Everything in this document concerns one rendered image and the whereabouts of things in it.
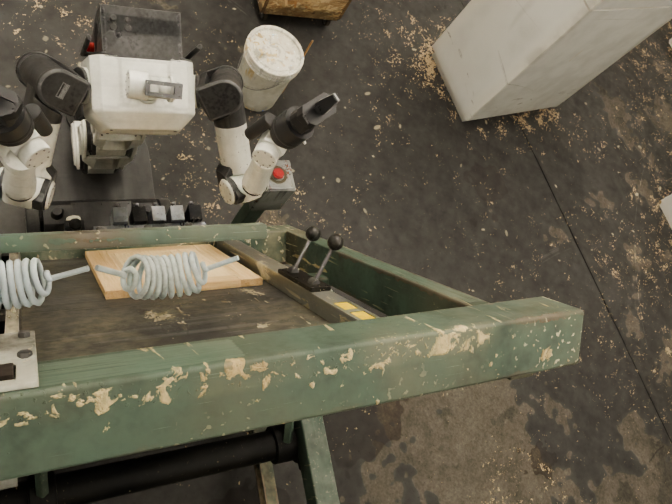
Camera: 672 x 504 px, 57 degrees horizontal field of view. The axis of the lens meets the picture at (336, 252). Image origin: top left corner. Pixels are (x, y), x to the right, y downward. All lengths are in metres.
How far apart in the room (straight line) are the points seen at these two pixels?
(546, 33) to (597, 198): 1.43
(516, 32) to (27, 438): 3.32
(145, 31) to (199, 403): 1.13
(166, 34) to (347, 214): 1.84
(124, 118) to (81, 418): 1.03
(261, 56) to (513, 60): 1.43
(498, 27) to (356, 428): 2.32
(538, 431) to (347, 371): 2.82
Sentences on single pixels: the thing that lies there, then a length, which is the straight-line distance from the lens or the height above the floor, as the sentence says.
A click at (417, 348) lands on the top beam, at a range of 0.92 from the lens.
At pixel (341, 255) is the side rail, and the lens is 1.72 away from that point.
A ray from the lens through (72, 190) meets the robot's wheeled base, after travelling 2.82.
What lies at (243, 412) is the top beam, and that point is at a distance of 0.82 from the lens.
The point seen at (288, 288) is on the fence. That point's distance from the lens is 1.46.
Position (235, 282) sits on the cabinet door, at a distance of 1.53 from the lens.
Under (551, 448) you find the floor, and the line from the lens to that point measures 3.68.
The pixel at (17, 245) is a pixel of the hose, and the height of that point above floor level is 1.97.
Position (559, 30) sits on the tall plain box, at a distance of 3.52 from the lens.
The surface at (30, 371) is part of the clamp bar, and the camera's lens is 0.80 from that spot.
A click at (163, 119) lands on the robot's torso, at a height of 1.30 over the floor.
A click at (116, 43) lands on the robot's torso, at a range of 1.69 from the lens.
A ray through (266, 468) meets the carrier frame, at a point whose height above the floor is 0.18.
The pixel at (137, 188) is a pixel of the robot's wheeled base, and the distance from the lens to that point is 2.85.
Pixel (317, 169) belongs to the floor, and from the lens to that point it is 3.36.
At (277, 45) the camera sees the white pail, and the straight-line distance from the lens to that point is 3.24.
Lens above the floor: 2.71
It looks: 58 degrees down
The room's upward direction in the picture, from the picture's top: 50 degrees clockwise
